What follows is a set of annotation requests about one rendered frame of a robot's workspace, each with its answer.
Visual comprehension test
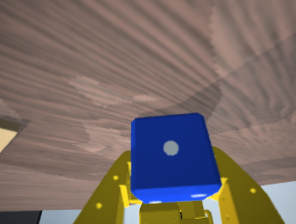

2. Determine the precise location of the blue die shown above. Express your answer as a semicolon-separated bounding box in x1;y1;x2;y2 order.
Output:
130;113;223;203

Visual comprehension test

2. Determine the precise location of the tan mat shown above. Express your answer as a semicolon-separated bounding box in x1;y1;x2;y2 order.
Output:
0;118;21;152

